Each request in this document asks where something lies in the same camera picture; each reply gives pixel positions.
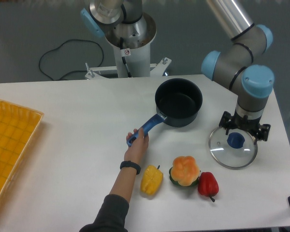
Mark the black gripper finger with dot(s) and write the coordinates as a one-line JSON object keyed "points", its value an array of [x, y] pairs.
{"points": [[226, 122], [261, 133]]}

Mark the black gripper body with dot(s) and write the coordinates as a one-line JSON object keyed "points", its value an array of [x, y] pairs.
{"points": [[245, 124]]}

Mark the glass lid blue knob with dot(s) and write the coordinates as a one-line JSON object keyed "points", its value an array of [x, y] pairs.
{"points": [[233, 149]]}

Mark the dark saucepan blue handle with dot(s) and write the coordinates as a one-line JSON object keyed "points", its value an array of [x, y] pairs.
{"points": [[178, 102]]}

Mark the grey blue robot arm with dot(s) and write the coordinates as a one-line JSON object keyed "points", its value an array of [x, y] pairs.
{"points": [[235, 70]]}

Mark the forearm with grey sleeve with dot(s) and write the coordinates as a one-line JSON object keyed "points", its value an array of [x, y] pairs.
{"points": [[112, 214]]}

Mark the person's hand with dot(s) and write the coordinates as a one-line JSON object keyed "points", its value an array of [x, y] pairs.
{"points": [[138, 148]]}

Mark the orange green toy pepper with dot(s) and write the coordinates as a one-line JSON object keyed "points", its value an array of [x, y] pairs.
{"points": [[184, 172]]}

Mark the red bell pepper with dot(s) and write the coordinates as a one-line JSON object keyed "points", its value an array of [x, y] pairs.
{"points": [[208, 185]]}

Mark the yellow bell pepper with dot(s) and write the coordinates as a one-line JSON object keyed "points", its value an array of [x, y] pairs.
{"points": [[151, 180]]}

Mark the black wristband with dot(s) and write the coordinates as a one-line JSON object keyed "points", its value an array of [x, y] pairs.
{"points": [[130, 164]]}

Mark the yellow woven basket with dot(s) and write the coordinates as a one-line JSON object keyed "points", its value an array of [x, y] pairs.
{"points": [[18, 125]]}

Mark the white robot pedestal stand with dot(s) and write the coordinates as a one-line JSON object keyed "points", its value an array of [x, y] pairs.
{"points": [[131, 44]]}

